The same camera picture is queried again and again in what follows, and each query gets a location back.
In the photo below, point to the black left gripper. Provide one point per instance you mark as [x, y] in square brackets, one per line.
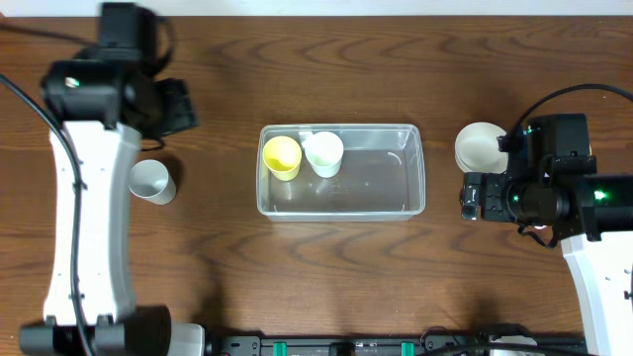
[182, 95]

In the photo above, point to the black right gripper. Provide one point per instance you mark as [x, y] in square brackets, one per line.
[477, 189]

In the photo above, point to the grey plastic bowl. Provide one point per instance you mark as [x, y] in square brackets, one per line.
[476, 149]

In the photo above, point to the grey plastic cup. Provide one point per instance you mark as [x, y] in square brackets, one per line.
[151, 181]

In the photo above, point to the yellow plastic cup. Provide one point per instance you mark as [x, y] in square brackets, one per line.
[282, 155]

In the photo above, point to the white plastic cup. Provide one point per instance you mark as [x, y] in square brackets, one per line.
[324, 153]

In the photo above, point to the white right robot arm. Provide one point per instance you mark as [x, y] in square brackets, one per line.
[551, 179]

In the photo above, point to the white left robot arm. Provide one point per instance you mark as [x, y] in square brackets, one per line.
[99, 114]

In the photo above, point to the clear plastic storage box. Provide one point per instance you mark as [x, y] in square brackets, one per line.
[381, 179]

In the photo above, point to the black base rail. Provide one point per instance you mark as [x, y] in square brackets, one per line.
[436, 340]

